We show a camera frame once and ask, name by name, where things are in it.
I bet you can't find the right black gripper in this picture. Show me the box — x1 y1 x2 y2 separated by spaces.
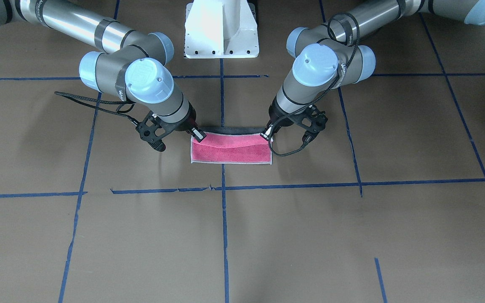
173 107 207 141

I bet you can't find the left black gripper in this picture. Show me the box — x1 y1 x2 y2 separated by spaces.
260 103 294 139

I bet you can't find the pink terry towel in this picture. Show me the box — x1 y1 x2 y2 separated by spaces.
190 132 273 165

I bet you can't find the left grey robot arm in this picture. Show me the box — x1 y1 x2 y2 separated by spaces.
261 0 485 144

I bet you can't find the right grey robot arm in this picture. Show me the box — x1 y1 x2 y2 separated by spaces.
0 0 206 149

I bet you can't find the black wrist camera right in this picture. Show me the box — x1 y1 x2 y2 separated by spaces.
136 111 178 152

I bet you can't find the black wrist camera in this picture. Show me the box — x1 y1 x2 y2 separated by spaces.
136 111 178 152
289 105 328 144

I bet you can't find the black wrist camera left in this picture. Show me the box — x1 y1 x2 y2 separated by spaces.
289 105 328 144

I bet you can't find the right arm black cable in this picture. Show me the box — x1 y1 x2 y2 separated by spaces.
54 91 142 127

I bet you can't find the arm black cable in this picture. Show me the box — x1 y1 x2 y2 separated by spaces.
54 91 142 127
268 13 361 157

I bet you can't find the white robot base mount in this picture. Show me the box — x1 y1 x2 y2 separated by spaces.
184 0 260 59

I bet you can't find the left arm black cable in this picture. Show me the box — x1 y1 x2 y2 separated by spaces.
268 13 361 157

